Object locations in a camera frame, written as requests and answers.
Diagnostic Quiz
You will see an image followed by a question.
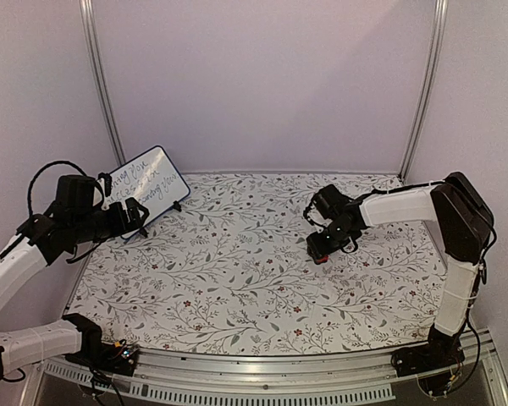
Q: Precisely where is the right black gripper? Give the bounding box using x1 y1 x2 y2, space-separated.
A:
306 222 354 260

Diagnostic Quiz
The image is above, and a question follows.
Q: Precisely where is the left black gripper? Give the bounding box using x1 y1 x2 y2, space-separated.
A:
71 196 150 244

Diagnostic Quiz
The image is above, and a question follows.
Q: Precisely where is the red whiteboard eraser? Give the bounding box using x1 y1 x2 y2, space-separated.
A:
312 255 329 265

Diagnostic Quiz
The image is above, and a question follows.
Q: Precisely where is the small blue-framed whiteboard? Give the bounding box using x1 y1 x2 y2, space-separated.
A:
105 145 191 230

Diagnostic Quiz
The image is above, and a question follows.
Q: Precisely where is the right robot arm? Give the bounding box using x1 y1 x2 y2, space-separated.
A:
303 172 497 376

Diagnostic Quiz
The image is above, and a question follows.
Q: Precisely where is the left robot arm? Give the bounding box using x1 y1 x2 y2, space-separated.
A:
0 168 149 381

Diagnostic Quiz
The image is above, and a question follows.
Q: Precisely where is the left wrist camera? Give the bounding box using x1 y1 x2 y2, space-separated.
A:
96 173 113 210

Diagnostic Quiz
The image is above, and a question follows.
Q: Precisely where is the left aluminium frame post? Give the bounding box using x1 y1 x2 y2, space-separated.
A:
79 0 126 165

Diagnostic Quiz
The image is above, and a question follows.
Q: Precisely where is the aluminium frame post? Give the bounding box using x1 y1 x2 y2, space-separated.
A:
79 0 126 165
399 0 448 181

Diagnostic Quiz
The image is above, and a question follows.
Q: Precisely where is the front aluminium rail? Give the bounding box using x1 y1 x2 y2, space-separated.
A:
20 328 508 405

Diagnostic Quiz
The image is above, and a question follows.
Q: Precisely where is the right aluminium frame post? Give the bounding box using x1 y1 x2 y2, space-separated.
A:
399 0 448 181

